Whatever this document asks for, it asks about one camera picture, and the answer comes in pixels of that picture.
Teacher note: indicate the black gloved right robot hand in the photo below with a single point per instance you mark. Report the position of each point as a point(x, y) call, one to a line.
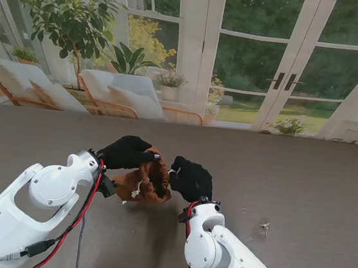
point(193, 182)

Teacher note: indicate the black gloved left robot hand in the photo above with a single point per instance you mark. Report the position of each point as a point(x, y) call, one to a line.
point(121, 155)

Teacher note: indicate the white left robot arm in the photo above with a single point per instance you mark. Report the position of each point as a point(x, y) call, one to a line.
point(28, 210)

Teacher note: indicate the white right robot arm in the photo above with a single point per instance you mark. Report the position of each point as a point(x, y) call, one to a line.
point(226, 256)

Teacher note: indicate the small grey debris piece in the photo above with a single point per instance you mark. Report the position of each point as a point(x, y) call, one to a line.
point(265, 226)

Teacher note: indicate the printed garden room backdrop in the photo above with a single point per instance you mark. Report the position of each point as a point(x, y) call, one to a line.
point(254, 68)

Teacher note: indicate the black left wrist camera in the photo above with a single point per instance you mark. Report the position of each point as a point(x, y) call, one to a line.
point(108, 186)

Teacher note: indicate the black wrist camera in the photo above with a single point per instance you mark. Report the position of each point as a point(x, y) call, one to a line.
point(108, 186)
point(184, 216)

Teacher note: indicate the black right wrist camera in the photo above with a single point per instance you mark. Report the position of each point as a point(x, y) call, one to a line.
point(184, 216)

